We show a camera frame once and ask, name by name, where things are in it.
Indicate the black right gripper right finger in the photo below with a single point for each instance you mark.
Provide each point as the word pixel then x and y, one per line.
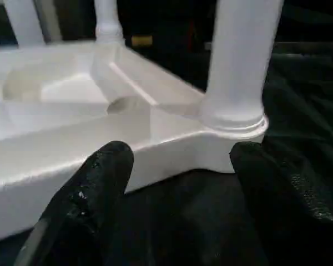
pixel 288 216

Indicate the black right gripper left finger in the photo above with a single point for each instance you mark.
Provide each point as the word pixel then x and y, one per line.
pixel 83 210

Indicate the white plastic table top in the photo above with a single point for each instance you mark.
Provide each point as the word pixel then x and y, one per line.
pixel 72 138

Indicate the black mat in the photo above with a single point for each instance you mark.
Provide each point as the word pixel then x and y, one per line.
pixel 308 97

